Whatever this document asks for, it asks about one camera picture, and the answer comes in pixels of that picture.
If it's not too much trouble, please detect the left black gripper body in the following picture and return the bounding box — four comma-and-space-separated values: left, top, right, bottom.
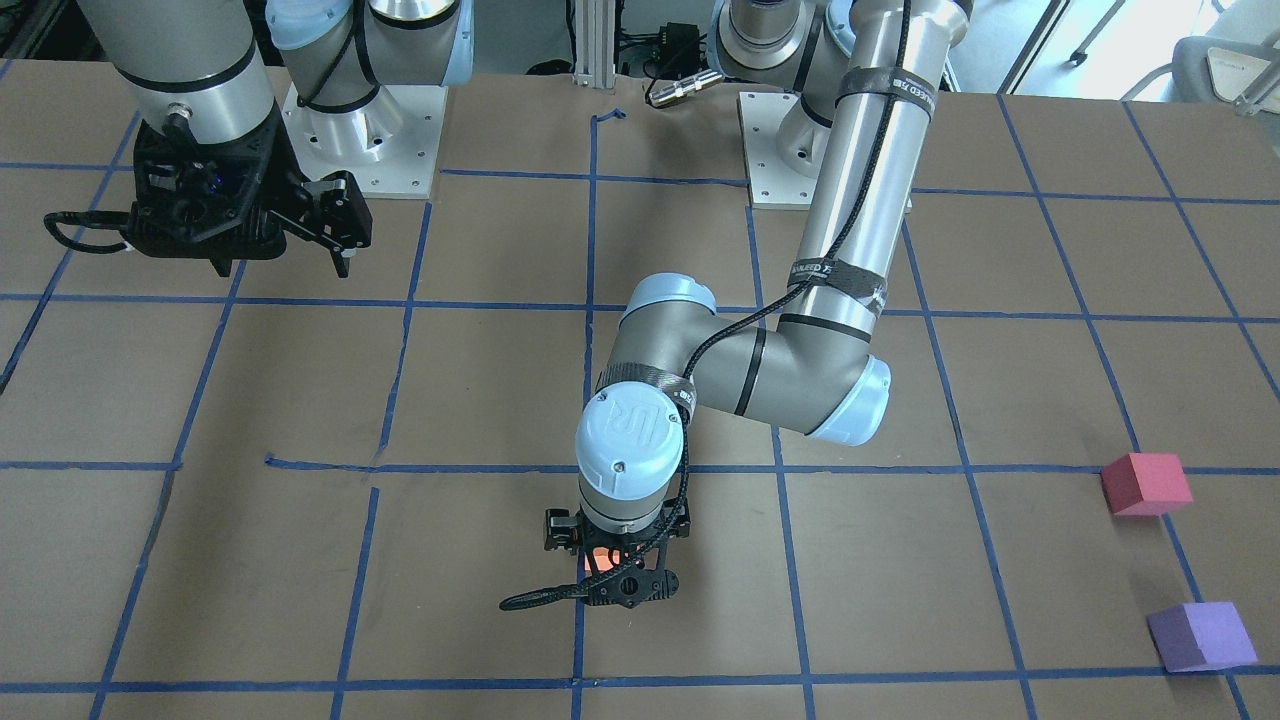
545, 505, 690, 609

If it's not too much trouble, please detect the orange foam block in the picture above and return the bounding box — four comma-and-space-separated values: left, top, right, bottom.
585, 547, 625, 575

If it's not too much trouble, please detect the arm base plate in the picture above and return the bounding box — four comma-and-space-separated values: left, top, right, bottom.
282, 85, 449, 200
739, 91, 829, 211

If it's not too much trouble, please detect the pink foam block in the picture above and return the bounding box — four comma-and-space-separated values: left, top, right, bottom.
1100, 452, 1194, 516

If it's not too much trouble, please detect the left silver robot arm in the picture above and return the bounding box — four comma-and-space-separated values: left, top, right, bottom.
500, 1, 973, 611

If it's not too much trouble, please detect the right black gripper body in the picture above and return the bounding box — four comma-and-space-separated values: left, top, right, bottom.
122, 106, 307, 275

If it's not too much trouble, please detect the aluminium frame post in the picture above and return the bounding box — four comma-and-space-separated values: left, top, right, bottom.
570, 0, 618, 94

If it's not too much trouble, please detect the purple foam block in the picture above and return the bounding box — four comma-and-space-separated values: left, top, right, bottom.
1146, 601, 1260, 673

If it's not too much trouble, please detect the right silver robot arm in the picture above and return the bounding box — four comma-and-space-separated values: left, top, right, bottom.
44, 1, 474, 278

